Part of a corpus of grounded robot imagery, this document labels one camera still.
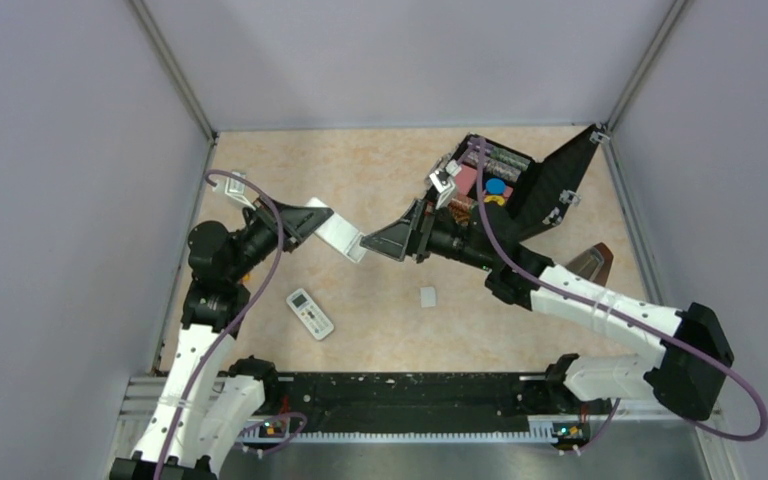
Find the white battery cover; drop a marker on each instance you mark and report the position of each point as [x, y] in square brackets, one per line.
[428, 297]

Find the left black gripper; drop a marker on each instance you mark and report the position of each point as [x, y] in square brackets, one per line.
[297, 221]

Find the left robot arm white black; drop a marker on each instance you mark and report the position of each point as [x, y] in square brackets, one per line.
[190, 434]

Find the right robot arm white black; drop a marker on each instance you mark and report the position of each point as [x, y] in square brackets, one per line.
[673, 349]

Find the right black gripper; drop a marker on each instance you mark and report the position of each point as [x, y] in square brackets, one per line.
[409, 236]

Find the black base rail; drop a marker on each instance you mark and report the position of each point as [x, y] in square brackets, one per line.
[423, 402]

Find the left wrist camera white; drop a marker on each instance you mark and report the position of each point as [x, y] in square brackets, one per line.
[233, 191]

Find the blue dealer chip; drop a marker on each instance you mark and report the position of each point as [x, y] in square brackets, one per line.
[495, 186]

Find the yellow dealer chip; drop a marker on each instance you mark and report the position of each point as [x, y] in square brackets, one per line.
[494, 199]

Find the pink card deck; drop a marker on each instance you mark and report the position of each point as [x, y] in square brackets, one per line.
[465, 180]

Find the black poker chip case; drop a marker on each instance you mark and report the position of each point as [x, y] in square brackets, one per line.
[539, 193]

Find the white remote control with screen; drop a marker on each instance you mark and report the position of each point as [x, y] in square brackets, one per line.
[309, 313]

